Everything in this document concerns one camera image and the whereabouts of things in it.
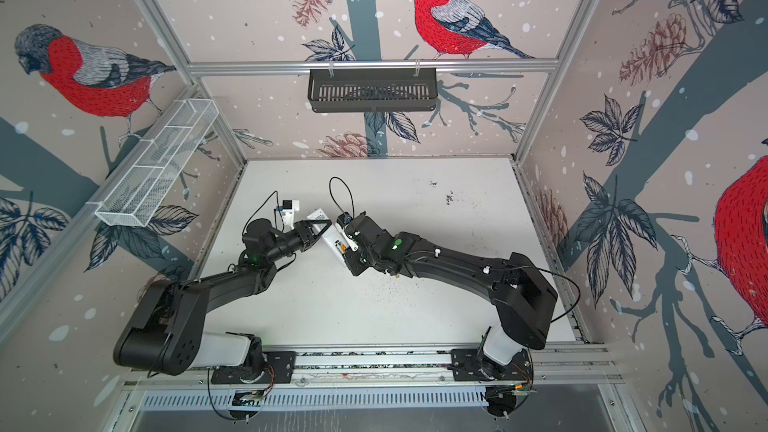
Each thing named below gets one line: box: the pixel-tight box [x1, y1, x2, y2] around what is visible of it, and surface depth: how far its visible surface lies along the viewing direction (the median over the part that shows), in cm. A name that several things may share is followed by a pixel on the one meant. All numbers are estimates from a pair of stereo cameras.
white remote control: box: [307, 208, 348, 267], surface depth 83 cm
